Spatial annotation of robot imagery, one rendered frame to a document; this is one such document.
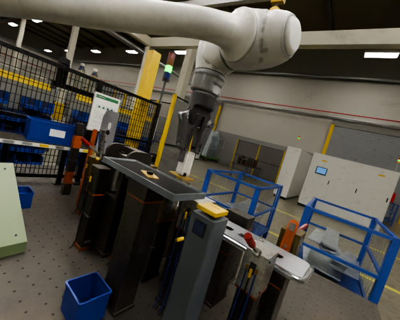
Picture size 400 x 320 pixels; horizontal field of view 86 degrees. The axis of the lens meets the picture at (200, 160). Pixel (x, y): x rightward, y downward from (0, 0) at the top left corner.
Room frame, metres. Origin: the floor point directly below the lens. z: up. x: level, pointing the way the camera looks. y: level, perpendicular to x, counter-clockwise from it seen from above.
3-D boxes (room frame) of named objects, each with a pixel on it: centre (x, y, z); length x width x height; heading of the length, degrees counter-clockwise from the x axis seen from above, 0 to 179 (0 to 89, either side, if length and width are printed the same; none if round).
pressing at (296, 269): (1.09, 0.10, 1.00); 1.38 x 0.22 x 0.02; 53
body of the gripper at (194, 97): (0.63, 0.04, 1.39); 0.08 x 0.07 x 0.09; 135
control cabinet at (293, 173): (9.12, -3.98, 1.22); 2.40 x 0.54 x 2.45; 144
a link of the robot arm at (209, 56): (0.62, 0.03, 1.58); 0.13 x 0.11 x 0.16; 39
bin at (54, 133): (1.43, 0.99, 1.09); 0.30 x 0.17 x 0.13; 137
